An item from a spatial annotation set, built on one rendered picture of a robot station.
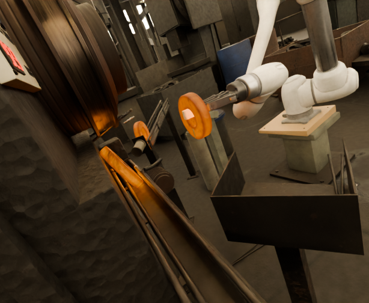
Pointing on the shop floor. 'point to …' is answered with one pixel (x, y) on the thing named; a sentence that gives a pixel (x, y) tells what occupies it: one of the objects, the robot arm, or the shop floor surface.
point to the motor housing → (166, 185)
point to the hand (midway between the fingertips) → (193, 111)
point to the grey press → (189, 34)
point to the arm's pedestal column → (309, 161)
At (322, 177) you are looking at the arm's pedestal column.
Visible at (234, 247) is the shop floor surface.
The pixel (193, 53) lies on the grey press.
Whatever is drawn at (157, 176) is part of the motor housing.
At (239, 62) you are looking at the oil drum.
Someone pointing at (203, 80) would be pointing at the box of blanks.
